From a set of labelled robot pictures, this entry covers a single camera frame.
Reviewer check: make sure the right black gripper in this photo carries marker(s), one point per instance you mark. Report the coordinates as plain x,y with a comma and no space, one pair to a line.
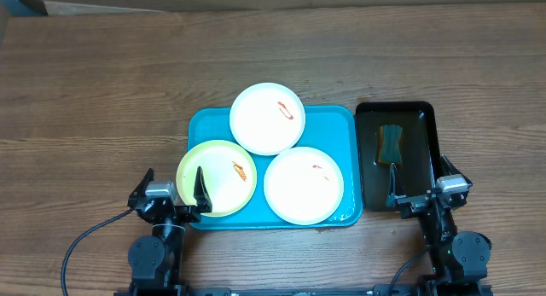
413,205

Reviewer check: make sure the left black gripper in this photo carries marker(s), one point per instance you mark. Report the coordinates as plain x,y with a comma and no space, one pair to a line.
204,205

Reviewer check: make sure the green and yellow sponge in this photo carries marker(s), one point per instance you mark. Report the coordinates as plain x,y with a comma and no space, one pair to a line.
388,145

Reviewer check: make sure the white plate with small stains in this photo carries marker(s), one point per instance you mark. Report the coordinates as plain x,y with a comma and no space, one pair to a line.
303,186

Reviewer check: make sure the white plate with ketchup streak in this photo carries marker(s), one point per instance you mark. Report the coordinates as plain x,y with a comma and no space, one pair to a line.
267,118

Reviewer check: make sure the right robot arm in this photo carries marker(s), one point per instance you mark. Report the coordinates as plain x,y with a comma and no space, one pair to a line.
459,259

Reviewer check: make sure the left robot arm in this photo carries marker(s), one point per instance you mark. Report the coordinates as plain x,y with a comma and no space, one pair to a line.
156,259

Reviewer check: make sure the black water tray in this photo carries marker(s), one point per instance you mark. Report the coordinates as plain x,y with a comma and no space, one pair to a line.
419,149

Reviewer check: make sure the turquoise plastic tray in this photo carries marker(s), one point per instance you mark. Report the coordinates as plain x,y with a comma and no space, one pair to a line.
329,128

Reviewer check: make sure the yellow-green plate with ketchup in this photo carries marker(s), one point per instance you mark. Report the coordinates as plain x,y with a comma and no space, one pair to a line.
229,172

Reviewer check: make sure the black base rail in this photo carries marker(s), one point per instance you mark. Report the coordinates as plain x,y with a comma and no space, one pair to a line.
377,290

